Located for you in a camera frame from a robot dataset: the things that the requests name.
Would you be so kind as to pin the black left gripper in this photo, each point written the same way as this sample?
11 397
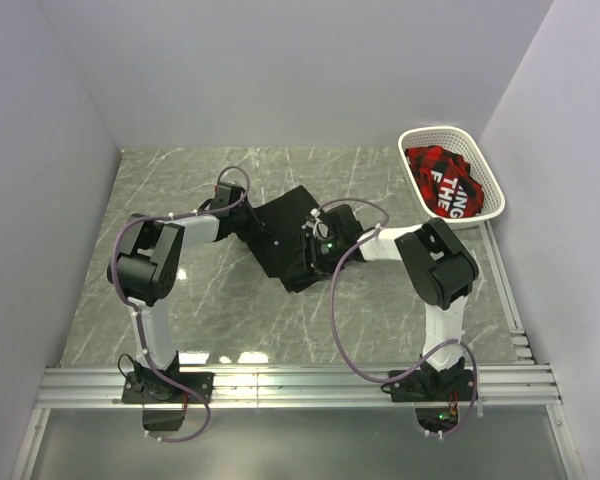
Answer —
256 225

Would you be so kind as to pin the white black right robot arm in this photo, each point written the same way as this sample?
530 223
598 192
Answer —
442 273

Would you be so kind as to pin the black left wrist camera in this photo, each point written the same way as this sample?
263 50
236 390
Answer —
226 194

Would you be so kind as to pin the aluminium rail frame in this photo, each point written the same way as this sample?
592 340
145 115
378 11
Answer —
284 405

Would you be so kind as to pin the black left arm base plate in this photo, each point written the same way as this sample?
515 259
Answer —
164 405

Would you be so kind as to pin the red black plaid shirt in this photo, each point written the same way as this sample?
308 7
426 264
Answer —
445 183

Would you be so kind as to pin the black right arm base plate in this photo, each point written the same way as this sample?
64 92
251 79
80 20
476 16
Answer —
437 397

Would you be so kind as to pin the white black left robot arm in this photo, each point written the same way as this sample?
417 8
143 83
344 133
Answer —
143 270

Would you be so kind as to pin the white plastic laundry basket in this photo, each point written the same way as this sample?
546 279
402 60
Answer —
460 142

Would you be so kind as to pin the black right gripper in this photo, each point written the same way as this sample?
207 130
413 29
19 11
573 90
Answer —
310 243

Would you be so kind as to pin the black long sleeve shirt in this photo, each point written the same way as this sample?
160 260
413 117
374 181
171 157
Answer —
279 249

